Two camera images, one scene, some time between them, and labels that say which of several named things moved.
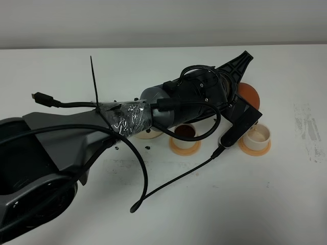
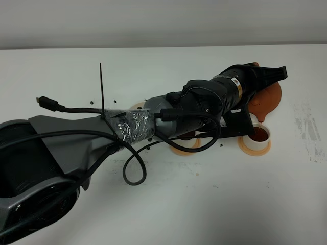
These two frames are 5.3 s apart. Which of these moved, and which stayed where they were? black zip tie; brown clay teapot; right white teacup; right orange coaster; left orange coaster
Moved: brown clay teapot; black zip tie
Stayed: right white teacup; left orange coaster; right orange coaster
